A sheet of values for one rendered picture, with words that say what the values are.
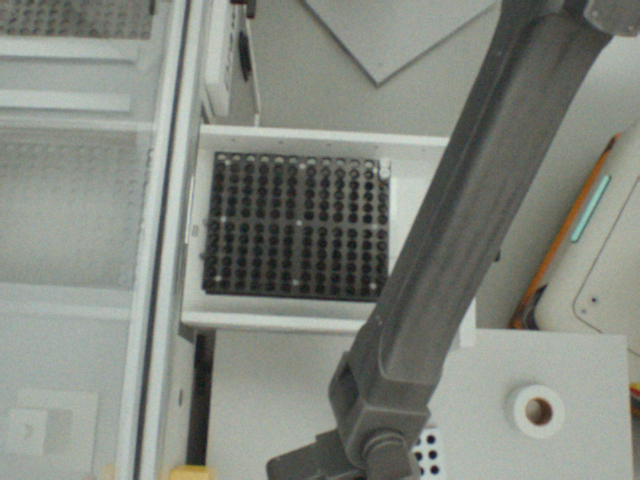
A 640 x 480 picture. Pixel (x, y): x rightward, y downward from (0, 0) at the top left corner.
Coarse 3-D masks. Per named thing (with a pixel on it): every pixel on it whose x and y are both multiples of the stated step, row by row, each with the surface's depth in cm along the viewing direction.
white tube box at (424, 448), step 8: (424, 432) 87; (432, 432) 87; (440, 432) 87; (424, 440) 86; (432, 440) 89; (440, 440) 87; (416, 448) 86; (424, 448) 86; (432, 448) 86; (440, 448) 86; (416, 456) 89; (424, 456) 86; (432, 456) 89; (440, 456) 86; (424, 464) 86; (432, 464) 86; (440, 464) 86; (424, 472) 86; (432, 472) 88; (440, 472) 85
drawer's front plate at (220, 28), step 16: (224, 0) 88; (224, 16) 87; (224, 32) 88; (208, 48) 86; (224, 48) 88; (208, 64) 85; (224, 64) 89; (208, 80) 85; (208, 96) 89; (224, 96) 91; (224, 112) 93
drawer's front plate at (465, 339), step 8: (456, 120) 86; (448, 136) 90; (472, 304) 78; (472, 312) 78; (464, 320) 78; (472, 320) 78; (464, 328) 77; (472, 328) 77; (456, 336) 79; (464, 336) 77; (472, 336) 77; (456, 344) 79; (464, 344) 77; (472, 344) 77; (448, 352) 83; (456, 352) 82
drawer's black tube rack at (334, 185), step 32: (224, 160) 88; (256, 160) 85; (288, 160) 85; (320, 160) 85; (352, 160) 85; (224, 192) 84; (256, 192) 84; (288, 192) 87; (320, 192) 84; (352, 192) 84; (224, 224) 83; (256, 224) 83; (288, 224) 83; (320, 224) 83; (352, 224) 83; (224, 256) 82; (256, 256) 82; (288, 256) 85; (320, 256) 85; (352, 256) 85; (384, 256) 85; (224, 288) 84; (256, 288) 84; (288, 288) 84; (320, 288) 84; (352, 288) 84
